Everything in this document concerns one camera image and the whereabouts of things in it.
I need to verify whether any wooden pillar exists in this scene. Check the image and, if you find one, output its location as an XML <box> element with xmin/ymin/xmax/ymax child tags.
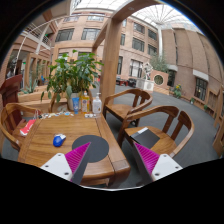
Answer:
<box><xmin>92</xmin><ymin>0</ymin><xmax>156</xmax><ymax>102</ymax></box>

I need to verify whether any wooden chair left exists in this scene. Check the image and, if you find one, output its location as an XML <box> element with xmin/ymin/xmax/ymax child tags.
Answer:
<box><xmin>0</xmin><ymin>103</ymin><xmax>42</xmax><ymax>151</ymax></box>

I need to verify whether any blue computer mouse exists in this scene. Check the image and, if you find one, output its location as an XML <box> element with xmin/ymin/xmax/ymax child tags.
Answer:
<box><xmin>53</xmin><ymin>134</ymin><xmax>66</xmax><ymax>147</ymax></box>

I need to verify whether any white pump dispenser bottle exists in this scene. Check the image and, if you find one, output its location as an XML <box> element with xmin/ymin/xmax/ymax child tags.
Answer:
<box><xmin>93</xmin><ymin>93</ymin><xmax>102</xmax><ymax>114</ymax></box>

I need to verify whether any potted green plant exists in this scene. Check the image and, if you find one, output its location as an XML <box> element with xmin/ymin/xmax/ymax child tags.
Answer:
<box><xmin>41</xmin><ymin>53</ymin><xmax>103</xmax><ymax>112</ymax></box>

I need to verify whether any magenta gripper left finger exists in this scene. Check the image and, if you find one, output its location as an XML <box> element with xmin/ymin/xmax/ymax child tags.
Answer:
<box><xmin>40</xmin><ymin>142</ymin><xmax>92</xmax><ymax>184</ymax></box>

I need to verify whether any wooden table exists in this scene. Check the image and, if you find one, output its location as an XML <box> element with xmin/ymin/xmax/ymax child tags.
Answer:
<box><xmin>18</xmin><ymin>113</ymin><xmax>130</xmax><ymax>188</ymax></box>

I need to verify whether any yellow liquid bottle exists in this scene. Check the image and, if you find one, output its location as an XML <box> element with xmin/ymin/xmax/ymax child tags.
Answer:
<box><xmin>81</xmin><ymin>92</ymin><xmax>90</xmax><ymax>113</ymax></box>

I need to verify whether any round dark grey mouse pad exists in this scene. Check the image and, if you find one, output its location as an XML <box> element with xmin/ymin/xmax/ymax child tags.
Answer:
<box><xmin>72</xmin><ymin>135</ymin><xmax>109</xmax><ymax>163</ymax></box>

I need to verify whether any black notebook on chair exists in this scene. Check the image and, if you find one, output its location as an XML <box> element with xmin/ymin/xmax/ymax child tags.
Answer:
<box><xmin>131</xmin><ymin>127</ymin><xmax>160</xmax><ymax>149</ymax></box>

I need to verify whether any white statue on pedestal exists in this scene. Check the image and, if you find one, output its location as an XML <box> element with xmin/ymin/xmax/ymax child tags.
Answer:
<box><xmin>136</xmin><ymin>62</ymin><xmax>154</xmax><ymax>91</ymax></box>

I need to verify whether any red white package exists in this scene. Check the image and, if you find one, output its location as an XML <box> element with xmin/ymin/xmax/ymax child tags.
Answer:
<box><xmin>20</xmin><ymin>119</ymin><xmax>35</xmax><ymax>136</ymax></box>

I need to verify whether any wooden chair near right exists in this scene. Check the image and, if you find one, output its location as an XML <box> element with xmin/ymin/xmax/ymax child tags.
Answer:
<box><xmin>117</xmin><ymin>105</ymin><xmax>194</xmax><ymax>157</ymax></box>

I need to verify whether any blue tube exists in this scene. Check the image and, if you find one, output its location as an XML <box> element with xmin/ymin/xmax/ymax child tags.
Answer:
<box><xmin>72</xmin><ymin>97</ymin><xmax>79</xmax><ymax>114</ymax></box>

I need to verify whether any wooden chair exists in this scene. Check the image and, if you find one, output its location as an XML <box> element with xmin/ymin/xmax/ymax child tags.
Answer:
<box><xmin>117</xmin><ymin>105</ymin><xmax>194</xmax><ymax>157</ymax></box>
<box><xmin>0</xmin><ymin>103</ymin><xmax>42</xmax><ymax>151</ymax></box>
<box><xmin>103</xmin><ymin>88</ymin><xmax>153</xmax><ymax>121</ymax></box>

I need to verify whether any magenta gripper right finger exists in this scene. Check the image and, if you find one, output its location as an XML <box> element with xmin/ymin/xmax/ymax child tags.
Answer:
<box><xmin>132</xmin><ymin>141</ymin><xmax>184</xmax><ymax>183</ymax></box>

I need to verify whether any wooden chair far right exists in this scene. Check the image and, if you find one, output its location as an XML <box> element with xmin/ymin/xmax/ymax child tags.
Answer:
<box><xmin>103</xmin><ymin>88</ymin><xmax>153</xmax><ymax>121</ymax></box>

